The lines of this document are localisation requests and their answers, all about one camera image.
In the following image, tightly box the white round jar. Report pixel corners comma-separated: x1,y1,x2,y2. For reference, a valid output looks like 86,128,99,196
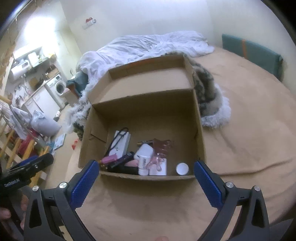
176,163,189,176

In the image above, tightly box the wooden chair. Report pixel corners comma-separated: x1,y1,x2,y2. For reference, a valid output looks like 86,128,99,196
0,94,50,188

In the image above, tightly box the brown cardboard box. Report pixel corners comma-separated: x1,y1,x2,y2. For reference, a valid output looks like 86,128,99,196
78,55,206,181

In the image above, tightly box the pink block with gold tip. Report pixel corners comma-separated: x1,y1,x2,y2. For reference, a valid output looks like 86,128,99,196
99,154,118,165

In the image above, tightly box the black device with strap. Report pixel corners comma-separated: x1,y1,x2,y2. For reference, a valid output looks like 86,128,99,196
100,127,138,175

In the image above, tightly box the white rectangular container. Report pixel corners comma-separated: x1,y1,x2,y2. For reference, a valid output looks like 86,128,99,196
138,156,167,176

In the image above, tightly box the black gold tube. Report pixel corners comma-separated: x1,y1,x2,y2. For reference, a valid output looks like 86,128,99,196
137,140,153,147

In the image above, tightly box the white washing machine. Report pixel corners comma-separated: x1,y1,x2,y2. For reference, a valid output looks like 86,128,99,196
45,74,67,109

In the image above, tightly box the white earbuds charging case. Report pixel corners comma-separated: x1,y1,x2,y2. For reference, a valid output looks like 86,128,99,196
133,144,154,160

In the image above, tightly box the teal cushion with orange stripe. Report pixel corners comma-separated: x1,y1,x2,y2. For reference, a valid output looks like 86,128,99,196
222,34,283,80

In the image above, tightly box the dark purple lighter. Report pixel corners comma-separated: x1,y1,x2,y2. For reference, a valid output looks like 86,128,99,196
108,152,135,169

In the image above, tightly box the white remote control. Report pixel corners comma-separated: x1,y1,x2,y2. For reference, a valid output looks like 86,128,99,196
108,130,130,158

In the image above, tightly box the pink oval object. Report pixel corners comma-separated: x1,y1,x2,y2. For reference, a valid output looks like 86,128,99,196
124,160,138,167

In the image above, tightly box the white fluffy patterned blanket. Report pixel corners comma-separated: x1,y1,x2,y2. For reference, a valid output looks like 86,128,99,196
65,51,231,140

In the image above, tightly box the grey stuffed bag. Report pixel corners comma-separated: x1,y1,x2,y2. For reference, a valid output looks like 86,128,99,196
31,110,62,137

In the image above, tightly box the white crumpled duvet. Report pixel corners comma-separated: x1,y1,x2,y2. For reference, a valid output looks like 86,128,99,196
76,31,215,78

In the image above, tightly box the left operator hand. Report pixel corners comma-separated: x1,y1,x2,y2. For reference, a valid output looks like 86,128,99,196
1,194,29,240

